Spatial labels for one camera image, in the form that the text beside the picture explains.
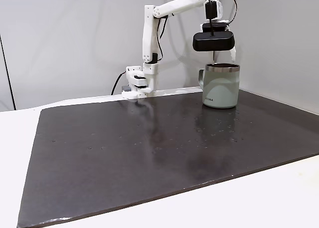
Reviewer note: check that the grey table clamp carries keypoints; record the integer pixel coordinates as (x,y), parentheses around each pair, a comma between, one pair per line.
(125,88)

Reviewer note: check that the grey-green steel mug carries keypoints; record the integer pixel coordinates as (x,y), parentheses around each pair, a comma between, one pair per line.
(219,90)

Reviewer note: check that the black oval camera box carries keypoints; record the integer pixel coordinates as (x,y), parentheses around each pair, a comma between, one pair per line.
(213,41)

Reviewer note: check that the black table mat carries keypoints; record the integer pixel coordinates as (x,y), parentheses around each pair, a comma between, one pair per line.
(124,163)

